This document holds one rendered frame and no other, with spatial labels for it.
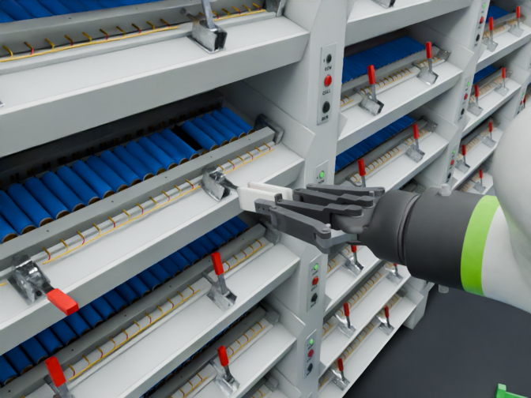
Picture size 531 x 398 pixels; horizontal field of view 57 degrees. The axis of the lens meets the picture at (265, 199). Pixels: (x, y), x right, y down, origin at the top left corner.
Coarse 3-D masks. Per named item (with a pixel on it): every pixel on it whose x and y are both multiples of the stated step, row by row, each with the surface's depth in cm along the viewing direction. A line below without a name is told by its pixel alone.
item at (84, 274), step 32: (224, 96) 85; (256, 96) 80; (256, 128) 81; (288, 128) 79; (256, 160) 75; (288, 160) 78; (192, 192) 66; (128, 224) 59; (160, 224) 61; (192, 224) 63; (64, 256) 54; (96, 256) 55; (128, 256) 56; (160, 256) 62; (0, 288) 49; (64, 288) 51; (96, 288) 55; (0, 320) 47; (32, 320) 49; (0, 352) 48
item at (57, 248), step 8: (272, 144) 78; (256, 152) 76; (232, 160) 73; (240, 160) 74; (224, 168) 71; (200, 176) 68; (184, 184) 66; (168, 192) 64; (176, 192) 65; (160, 200) 63; (136, 208) 61; (144, 208) 62; (120, 216) 59; (128, 216) 60; (104, 224) 58; (112, 224) 58; (88, 232) 56; (96, 232) 57; (72, 240) 55; (80, 240) 56; (56, 248) 53; (64, 248) 54; (32, 256) 52; (40, 256) 52; (48, 256) 53; (0, 272) 50; (8, 272) 50
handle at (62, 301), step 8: (32, 272) 48; (32, 280) 48; (40, 280) 48; (40, 288) 47; (48, 288) 47; (56, 288) 47; (48, 296) 46; (56, 296) 46; (64, 296) 46; (56, 304) 45; (64, 304) 45; (72, 304) 45; (64, 312) 45; (72, 312) 45
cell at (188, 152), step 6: (162, 132) 71; (168, 132) 71; (168, 138) 71; (174, 138) 71; (180, 138) 71; (174, 144) 70; (180, 144) 70; (186, 144) 70; (180, 150) 70; (186, 150) 70; (192, 150) 70; (186, 156) 69
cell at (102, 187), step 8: (80, 160) 62; (72, 168) 62; (80, 168) 61; (88, 168) 62; (80, 176) 61; (88, 176) 61; (96, 176) 61; (88, 184) 61; (96, 184) 60; (104, 184) 60; (96, 192) 60; (104, 192) 60
